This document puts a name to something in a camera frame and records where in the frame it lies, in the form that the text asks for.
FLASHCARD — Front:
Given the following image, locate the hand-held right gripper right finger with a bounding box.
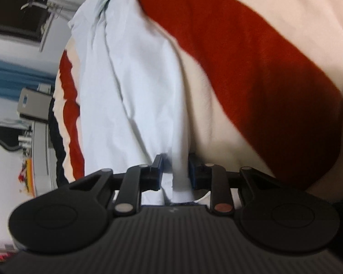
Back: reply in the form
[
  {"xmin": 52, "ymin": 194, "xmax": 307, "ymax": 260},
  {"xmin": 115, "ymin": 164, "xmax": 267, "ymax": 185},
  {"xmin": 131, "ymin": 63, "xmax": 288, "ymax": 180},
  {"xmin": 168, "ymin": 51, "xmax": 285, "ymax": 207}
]
[{"xmin": 188, "ymin": 152, "xmax": 279, "ymax": 216}]

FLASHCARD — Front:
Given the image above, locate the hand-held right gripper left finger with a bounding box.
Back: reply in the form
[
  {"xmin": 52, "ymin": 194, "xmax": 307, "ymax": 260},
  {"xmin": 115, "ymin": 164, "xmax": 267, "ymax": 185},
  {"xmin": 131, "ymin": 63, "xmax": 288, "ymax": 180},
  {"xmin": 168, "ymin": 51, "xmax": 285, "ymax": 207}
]
[{"xmin": 64, "ymin": 153, "xmax": 166, "ymax": 217}]

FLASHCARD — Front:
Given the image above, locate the white garment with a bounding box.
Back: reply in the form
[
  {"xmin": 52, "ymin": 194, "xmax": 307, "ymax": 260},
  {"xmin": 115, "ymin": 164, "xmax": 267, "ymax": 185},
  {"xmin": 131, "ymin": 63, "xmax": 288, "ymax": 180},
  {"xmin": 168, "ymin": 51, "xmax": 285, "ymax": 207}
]
[{"xmin": 67, "ymin": 0, "xmax": 210, "ymax": 206}]

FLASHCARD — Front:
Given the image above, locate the white dressing desk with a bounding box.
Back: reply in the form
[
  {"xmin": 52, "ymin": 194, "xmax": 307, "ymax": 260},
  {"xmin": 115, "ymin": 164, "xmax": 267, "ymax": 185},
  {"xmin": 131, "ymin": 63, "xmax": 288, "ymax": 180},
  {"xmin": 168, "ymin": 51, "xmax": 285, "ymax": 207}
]
[{"xmin": 31, "ymin": 121, "xmax": 59, "ymax": 197}]

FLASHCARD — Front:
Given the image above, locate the red black cream striped blanket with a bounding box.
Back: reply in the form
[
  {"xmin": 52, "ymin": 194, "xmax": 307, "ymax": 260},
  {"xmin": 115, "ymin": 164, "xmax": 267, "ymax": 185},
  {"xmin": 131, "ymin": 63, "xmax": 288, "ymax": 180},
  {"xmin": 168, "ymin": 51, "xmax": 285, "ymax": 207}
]
[{"xmin": 48, "ymin": 0, "xmax": 343, "ymax": 197}]

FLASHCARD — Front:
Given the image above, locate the orange box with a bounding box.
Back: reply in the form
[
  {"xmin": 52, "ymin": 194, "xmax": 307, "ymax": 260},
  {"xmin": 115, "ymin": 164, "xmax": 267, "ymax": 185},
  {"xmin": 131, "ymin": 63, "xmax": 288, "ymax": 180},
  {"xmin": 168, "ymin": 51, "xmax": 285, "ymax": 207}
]
[{"xmin": 17, "ymin": 159, "xmax": 36, "ymax": 198}]

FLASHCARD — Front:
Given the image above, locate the row of cosmetic bottles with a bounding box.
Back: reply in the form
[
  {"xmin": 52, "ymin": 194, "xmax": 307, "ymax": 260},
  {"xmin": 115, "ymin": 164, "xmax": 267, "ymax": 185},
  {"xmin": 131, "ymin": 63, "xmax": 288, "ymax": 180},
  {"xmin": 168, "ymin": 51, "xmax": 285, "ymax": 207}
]
[{"xmin": 18, "ymin": 130, "xmax": 33, "ymax": 150}]

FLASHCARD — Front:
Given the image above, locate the narrow blue curtain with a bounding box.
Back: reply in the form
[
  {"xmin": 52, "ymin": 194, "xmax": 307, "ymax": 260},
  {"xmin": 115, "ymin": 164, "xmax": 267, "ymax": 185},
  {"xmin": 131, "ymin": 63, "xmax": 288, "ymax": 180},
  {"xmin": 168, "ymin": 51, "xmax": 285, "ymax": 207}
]
[{"xmin": 0, "ymin": 58, "xmax": 59, "ymax": 95}]

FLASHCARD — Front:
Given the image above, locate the garment steamer stand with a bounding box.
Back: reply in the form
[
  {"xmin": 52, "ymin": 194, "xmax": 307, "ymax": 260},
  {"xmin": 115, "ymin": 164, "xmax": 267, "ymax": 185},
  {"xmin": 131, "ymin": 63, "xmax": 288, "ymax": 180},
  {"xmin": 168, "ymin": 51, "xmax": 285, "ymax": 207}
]
[{"xmin": 21, "ymin": 0, "xmax": 80, "ymax": 52}]

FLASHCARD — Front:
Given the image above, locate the dark window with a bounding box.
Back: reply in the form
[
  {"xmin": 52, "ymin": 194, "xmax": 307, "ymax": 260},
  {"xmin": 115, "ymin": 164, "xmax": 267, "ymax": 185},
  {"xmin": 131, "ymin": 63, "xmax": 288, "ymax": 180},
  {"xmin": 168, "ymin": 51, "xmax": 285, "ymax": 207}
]
[{"xmin": 0, "ymin": 0, "xmax": 83, "ymax": 39}]

